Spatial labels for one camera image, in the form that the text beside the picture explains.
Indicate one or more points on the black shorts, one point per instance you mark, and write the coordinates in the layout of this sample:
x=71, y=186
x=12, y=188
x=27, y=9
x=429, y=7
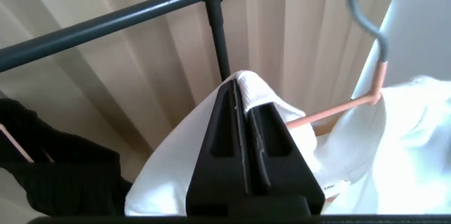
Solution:
x=70, y=174

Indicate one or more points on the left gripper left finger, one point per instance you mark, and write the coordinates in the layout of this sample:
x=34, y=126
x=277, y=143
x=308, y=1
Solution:
x=215, y=178

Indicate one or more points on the beige curtain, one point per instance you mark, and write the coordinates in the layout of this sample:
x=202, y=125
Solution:
x=299, y=41

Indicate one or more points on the pink clothes hanger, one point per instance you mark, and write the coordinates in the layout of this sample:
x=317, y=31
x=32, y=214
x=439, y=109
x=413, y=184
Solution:
x=378, y=76
x=17, y=146

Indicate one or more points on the black clothes rack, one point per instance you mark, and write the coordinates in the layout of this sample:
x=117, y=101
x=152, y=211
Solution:
x=105, y=23

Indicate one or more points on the white garment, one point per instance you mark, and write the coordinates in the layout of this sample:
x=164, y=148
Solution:
x=405, y=146

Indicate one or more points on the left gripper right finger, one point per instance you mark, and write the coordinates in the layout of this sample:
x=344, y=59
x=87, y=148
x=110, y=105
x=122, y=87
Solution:
x=289, y=178

